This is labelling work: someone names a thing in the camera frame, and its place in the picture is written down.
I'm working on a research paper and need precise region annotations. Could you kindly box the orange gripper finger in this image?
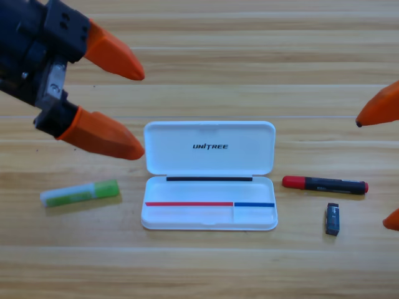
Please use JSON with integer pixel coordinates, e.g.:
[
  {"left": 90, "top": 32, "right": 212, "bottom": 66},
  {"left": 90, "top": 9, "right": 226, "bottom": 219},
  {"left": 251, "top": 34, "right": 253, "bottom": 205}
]
[
  {"left": 355, "top": 80, "right": 399, "bottom": 128},
  {"left": 55, "top": 106, "right": 147, "bottom": 161},
  {"left": 382, "top": 207, "right": 399, "bottom": 232}
]

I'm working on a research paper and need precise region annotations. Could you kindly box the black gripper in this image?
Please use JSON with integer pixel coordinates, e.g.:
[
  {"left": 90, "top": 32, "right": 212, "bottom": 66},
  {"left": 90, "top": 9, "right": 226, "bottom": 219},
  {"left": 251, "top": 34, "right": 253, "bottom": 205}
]
[{"left": 0, "top": 0, "right": 146, "bottom": 140}]

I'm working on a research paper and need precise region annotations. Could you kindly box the small black eraser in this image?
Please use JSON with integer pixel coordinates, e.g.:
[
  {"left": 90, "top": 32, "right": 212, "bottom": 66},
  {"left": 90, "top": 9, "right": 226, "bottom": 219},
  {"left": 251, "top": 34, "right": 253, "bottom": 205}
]
[{"left": 325, "top": 202, "right": 340, "bottom": 236}]

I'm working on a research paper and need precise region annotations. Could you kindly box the green white highlighter pen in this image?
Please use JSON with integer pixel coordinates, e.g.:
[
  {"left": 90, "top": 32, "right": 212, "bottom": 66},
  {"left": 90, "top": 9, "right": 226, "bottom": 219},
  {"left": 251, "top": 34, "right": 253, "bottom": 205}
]
[{"left": 39, "top": 179, "right": 121, "bottom": 209}]

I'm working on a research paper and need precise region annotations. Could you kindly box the black marker with red cap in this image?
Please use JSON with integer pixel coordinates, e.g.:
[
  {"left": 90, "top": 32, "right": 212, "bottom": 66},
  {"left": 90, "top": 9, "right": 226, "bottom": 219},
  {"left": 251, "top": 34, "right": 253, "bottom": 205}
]
[{"left": 282, "top": 175, "right": 370, "bottom": 196}]

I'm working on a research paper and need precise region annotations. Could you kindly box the white Unitree pencil case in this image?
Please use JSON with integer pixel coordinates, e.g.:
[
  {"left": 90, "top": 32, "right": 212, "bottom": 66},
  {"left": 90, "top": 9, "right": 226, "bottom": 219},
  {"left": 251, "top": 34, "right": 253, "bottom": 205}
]
[{"left": 140, "top": 120, "right": 279, "bottom": 232}]

